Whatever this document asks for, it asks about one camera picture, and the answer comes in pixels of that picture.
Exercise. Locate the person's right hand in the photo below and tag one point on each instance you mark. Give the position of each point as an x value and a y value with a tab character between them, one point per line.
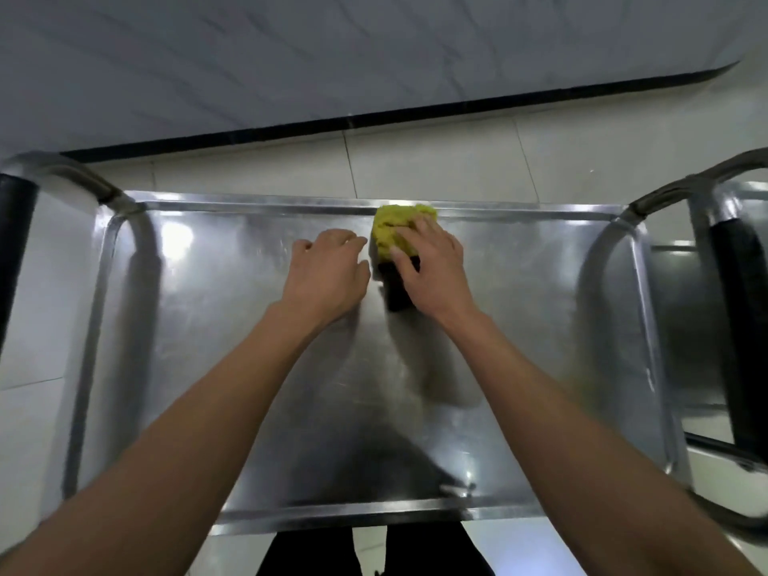
438	275

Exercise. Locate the person's left hand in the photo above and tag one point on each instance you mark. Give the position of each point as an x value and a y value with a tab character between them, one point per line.
324	275

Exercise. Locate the person's right thumb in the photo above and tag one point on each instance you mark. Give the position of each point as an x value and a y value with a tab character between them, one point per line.
403	259

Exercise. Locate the person's left thumb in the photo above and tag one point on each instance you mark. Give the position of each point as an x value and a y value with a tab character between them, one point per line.
363	277

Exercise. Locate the yellow cleaning cloth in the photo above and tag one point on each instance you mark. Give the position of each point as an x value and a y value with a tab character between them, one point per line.
393	224

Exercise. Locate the person's right forearm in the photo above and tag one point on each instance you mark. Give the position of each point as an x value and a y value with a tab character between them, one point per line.
576	449

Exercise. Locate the person's left forearm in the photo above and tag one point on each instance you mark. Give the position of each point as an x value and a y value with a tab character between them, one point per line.
180	449

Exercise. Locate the person's black trousers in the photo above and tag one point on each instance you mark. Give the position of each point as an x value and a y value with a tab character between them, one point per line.
432	548

